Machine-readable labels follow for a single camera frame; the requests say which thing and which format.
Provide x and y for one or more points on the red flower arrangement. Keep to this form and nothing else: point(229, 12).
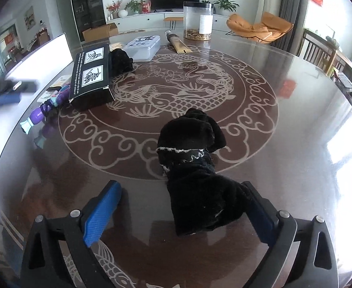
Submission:
point(114, 7)

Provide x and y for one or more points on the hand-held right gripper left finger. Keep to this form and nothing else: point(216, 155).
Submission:
point(104, 213)

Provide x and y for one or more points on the clear plastic lidded container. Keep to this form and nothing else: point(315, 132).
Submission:
point(141, 46)

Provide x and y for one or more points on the white round vase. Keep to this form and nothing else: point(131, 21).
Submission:
point(123, 13)

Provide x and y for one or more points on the green potted plant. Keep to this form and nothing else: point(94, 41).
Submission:
point(135, 5)

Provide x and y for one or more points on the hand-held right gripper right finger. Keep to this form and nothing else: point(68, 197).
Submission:
point(261, 219)

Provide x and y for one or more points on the dark tall cabinet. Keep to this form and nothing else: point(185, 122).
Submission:
point(86, 6)

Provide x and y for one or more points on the small wooden side table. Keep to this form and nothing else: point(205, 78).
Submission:
point(173, 19)

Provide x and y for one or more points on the framed wall picture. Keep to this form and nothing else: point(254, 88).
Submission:
point(29, 18)

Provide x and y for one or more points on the gold and black tube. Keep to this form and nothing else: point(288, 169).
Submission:
point(177, 42)

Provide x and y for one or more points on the wooden chair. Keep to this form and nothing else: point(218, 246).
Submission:
point(317, 52)

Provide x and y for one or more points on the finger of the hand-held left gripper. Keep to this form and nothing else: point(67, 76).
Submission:
point(9, 98)

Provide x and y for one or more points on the grey curtain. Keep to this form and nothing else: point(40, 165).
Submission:
point(293, 9)

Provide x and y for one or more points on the orange lounge chair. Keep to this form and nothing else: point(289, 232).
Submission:
point(258, 28)

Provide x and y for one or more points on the purple and teal toy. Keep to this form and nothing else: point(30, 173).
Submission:
point(45, 109)

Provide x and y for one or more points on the clear cylindrical jar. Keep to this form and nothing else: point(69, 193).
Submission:
point(197, 21)

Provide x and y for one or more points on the white television cabinet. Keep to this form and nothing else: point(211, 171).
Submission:
point(152, 21)

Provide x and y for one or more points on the large-leaf potted plant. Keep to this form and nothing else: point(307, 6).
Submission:
point(225, 3)

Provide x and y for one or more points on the black velvet glove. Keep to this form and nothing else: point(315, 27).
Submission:
point(120, 61)
point(194, 168)

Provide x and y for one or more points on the cardboard box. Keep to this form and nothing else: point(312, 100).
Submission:
point(99, 31)

